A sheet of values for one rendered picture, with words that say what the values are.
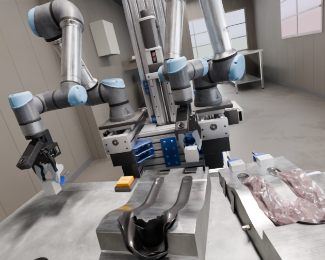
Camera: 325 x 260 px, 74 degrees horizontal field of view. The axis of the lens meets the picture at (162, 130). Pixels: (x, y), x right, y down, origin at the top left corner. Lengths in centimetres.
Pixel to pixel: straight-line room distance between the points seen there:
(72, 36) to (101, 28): 391
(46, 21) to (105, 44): 378
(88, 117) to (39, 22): 254
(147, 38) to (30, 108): 68
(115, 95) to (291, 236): 98
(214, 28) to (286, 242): 81
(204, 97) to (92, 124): 265
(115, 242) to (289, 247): 39
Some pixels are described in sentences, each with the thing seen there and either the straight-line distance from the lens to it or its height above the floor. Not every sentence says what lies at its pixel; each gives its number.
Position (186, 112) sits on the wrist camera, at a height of 111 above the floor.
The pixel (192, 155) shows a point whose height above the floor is 93.
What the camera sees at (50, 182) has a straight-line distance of 96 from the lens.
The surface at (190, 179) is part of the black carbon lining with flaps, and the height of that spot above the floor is 89.
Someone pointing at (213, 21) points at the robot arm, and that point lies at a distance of 102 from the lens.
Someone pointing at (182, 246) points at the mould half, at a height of 90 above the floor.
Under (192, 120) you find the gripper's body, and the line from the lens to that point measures 83.
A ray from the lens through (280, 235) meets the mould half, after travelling 56.
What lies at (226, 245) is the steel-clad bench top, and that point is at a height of 80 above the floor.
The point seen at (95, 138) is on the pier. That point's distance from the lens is 364.
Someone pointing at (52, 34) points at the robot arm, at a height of 151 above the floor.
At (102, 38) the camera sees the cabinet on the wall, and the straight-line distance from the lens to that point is 491.
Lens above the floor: 130
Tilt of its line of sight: 17 degrees down
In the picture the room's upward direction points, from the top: 13 degrees counter-clockwise
